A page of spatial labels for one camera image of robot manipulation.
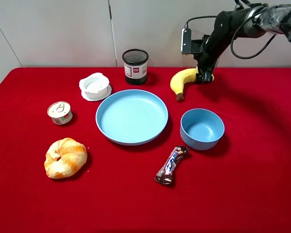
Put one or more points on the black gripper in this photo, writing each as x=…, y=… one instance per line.
x=206, y=52

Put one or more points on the yellow plush banana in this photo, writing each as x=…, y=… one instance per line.
x=179, y=80

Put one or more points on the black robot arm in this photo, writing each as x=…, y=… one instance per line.
x=252, y=22

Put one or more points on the small blue bowl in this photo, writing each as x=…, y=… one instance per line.
x=201, y=129

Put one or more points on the black mesh pen holder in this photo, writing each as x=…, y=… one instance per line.
x=135, y=66

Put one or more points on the large blue plate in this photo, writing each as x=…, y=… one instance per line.
x=132, y=117

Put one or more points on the chocolate bar in wrapper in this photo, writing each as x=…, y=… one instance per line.
x=165, y=174

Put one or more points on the white crumpled paper cup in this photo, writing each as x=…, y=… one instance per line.
x=95, y=87

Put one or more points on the small tin can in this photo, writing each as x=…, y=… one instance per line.
x=60, y=112

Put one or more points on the toy croissant bread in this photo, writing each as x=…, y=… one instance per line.
x=64, y=158

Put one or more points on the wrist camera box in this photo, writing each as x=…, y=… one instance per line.
x=186, y=42

